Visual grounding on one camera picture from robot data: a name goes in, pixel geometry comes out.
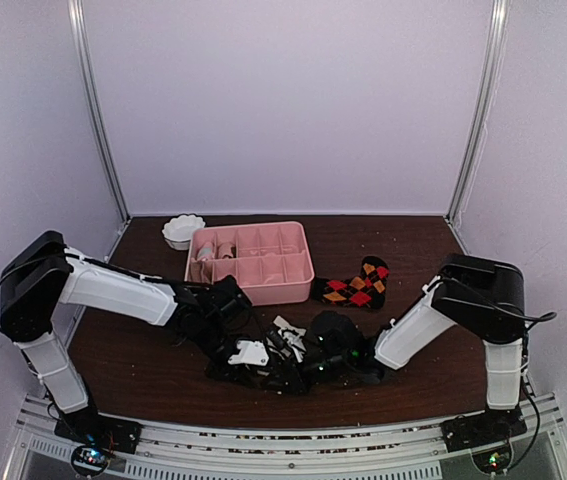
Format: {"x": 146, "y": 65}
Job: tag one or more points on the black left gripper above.
{"x": 239, "y": 373}

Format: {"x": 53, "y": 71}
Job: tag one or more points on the black red argyle sock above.
{"x": 366, "y": 290}

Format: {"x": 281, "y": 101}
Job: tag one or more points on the pink divided organizer tray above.
{"x": 273, "y": 264}

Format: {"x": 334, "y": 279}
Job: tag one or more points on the right aluminium frame post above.
{"x": 487, "y": 86}

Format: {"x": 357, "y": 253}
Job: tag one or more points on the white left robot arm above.
{"x": 49, "y": 273}

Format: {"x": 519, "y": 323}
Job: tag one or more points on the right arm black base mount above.
{"x": 484, "y": 428}

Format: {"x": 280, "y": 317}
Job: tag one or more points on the left aluminium frame post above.
{"x": 80, "y": 36}

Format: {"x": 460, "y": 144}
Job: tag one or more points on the pink and mint rolled sock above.
{"x": 206, "y": 252}

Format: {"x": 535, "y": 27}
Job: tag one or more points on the aluminium frame post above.
{"x": 80, "y": 36}
{"x": 487, "y": 86}

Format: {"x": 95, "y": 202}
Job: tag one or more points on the white scalloped ceramic bowl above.
{"x": 178, "y": 231}

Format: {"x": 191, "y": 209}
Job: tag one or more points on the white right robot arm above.
{"x": 482, "y": 296}

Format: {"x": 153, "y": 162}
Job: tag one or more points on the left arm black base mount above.
{"x": 88, "y": 426}

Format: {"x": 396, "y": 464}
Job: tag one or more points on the beige rolled sock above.
{"x": 227, "y": 250}

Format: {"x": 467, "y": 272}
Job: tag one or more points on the front aluminium rail base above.
{"x": 408, "y": 450}

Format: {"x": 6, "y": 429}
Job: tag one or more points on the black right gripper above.
{"x": 297, "y": 384}

